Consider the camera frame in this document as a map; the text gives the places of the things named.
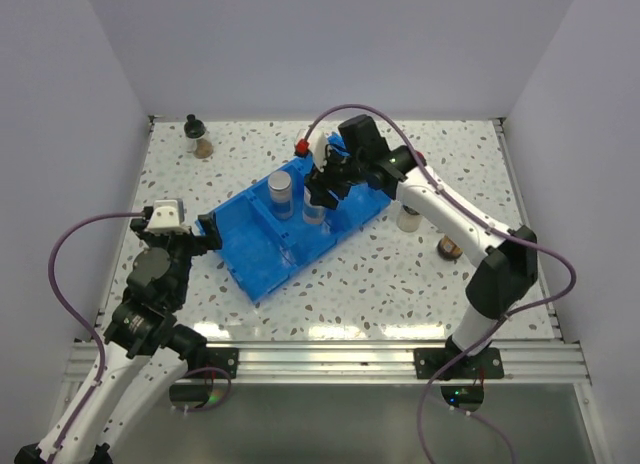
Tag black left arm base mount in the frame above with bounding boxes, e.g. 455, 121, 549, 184
199, 347, 240, 379

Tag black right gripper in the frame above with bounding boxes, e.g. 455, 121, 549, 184
304, 143, 367, 210

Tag red-cap brown sauce jar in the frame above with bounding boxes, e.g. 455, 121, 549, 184
436, 236, 463, 261

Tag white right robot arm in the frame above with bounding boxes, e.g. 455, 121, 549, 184
294, 114, 538, 377

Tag blue three-compartment plastic bin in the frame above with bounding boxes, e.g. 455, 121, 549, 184
212, 156, 390, 302

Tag black-cap brown spice bottle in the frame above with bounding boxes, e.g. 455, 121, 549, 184
183, 114, 213, 159

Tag black-cap white spice bottle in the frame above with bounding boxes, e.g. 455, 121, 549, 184
396, 206, 422, 233

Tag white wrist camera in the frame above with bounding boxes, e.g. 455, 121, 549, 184
294, 130, 329, 172
145, 198, 191, 235

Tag silver-lid blue-label spice jar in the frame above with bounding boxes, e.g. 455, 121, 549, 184
267, 170, 293, 220

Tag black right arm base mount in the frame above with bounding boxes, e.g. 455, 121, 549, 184
413, 347, 505, 381

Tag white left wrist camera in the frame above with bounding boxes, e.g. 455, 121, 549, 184
145, 198, 191, 235

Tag silver-lid shaker jar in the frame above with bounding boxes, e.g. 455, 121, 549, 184
303, 188, 326, 225

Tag aluminium front rail frame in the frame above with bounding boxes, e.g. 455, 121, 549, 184
208, 340, 590, 385

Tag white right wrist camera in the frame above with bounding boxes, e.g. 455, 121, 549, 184
294, 130, 329, 172

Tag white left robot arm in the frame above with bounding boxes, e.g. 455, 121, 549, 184
14, 199, 230, 463

